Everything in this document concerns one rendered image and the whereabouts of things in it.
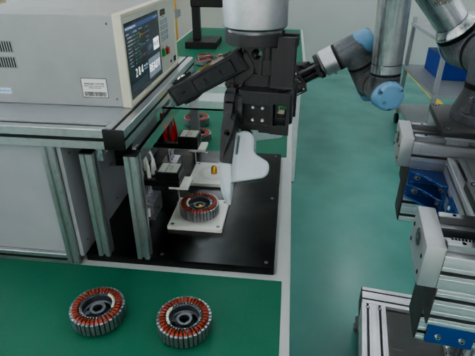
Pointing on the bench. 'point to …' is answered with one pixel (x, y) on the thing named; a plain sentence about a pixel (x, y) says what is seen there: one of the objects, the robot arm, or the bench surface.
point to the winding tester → (77, 50)
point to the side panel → (34, 207)
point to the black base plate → (211, 246)
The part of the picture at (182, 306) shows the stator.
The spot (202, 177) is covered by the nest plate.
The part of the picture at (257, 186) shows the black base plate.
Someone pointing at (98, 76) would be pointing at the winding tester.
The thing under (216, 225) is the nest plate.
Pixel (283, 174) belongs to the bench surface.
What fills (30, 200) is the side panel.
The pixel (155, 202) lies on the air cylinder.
